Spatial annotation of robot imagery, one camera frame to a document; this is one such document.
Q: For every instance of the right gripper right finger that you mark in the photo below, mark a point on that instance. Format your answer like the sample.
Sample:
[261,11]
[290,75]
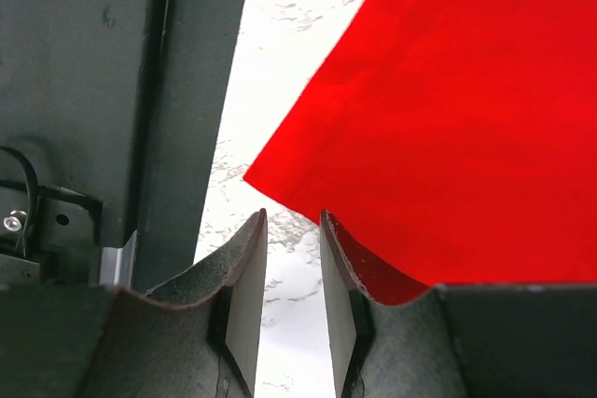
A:
[385,340]

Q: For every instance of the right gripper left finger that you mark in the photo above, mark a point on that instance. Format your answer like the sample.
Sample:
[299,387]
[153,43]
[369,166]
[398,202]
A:
[196,335]

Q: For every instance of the red t-shirt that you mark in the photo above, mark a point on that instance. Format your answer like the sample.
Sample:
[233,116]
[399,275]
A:
[456,139]

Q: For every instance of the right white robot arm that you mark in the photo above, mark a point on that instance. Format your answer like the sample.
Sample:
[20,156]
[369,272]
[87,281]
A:
[109,114]

